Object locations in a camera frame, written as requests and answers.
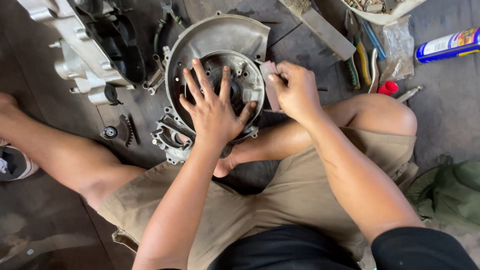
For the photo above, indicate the black toothed gear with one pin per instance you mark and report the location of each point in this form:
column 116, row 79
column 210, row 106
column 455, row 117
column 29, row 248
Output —
column 125, row 129

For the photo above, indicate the person's left hand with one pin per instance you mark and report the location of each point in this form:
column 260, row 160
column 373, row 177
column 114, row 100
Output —
column 213, row 116

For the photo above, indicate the green cloth bag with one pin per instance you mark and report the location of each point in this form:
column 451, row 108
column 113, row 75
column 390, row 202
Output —
column 450, row 191

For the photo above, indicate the white container of screws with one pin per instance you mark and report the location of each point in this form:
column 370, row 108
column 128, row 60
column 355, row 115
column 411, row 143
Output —
column 382, row 13

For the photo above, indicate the khaki shorts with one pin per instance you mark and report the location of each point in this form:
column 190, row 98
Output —
column 292, row 195

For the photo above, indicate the blue white spray can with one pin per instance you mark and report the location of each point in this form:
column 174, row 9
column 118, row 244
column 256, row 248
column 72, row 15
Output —
column 446, row 45

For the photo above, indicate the silver open-end wrench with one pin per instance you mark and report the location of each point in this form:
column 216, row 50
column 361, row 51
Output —
column 159, row 83
column 154, row 75

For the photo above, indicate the person's right fingers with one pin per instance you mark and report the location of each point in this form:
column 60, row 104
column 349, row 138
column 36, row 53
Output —
column 283, row 77

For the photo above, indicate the curved silver metal tool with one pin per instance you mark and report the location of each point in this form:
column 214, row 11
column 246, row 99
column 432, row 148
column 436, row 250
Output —
column 374, row 71

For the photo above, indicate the grey round engine cover casing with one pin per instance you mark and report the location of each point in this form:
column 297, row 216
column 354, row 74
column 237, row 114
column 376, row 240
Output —
column 225, row 41

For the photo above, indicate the person's leg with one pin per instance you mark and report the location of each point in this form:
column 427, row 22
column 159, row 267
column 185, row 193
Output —
column 375, row 112
column 67, row 150

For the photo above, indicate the dark metal pliers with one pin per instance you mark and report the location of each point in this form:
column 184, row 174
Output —
column 172, row 13

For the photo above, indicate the person's right hand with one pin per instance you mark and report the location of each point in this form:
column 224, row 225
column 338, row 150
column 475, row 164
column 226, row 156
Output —
column 298, row 92

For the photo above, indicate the slim silver metal tool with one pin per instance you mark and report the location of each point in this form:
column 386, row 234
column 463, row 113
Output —
column 408, row 93

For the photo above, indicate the small round metal pulley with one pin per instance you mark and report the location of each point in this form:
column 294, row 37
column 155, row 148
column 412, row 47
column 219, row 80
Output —
column 109, row 132

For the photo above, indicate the pinkish grey sandpaper piece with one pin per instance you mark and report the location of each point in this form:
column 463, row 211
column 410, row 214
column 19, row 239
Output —
column 270, row 95

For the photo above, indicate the person's right leg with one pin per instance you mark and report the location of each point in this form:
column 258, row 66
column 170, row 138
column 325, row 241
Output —
column 375, row 112

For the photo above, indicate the grey flat metal bar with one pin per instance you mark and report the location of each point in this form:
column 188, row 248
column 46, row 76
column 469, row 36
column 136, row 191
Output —
column 326, row 32

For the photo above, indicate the person's left leg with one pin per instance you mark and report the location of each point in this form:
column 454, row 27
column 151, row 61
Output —
column 67, row 150

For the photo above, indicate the red plastic cap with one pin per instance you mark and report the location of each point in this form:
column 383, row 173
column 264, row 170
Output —
column 388, row 88

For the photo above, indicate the black shirt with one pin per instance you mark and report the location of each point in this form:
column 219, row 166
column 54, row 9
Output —
column 285, row 249

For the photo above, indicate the clear plastic bag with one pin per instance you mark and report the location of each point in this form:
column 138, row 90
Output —
column 398, row 48

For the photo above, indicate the large silver engine crankcase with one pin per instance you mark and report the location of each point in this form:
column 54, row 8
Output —
column 93, row 41

